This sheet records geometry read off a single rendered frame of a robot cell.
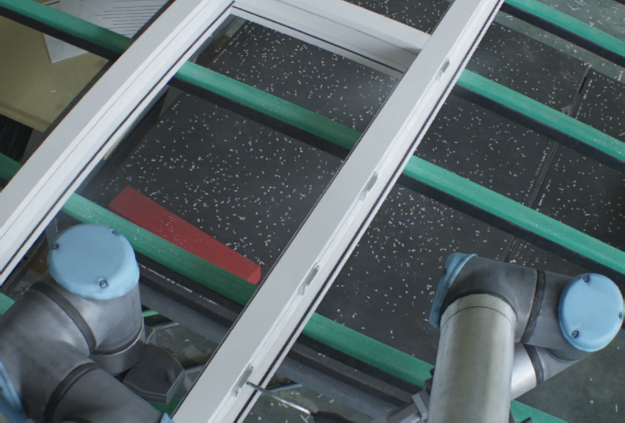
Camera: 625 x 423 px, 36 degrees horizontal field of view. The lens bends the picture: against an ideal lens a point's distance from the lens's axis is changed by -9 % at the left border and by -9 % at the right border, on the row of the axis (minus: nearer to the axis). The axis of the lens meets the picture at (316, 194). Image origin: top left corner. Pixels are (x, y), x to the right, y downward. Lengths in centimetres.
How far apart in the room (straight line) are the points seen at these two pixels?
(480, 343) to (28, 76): 131
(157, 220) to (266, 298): 50
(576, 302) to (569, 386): 135
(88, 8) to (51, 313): 137
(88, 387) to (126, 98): 84
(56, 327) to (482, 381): 42
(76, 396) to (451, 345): 40
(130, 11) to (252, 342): 107
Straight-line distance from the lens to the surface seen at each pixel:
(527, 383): 131
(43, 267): 223
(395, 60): 179
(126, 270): 98
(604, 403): 253
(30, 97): 209
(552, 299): 119
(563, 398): 250
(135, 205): 188
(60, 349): 95
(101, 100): 163
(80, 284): 97
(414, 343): 179
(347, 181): 153
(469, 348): 107
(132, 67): 168
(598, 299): 120
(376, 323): 180
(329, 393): 177
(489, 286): 116
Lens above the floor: 209
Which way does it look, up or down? 50 degrees down
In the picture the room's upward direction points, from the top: 8 degrees clockwise
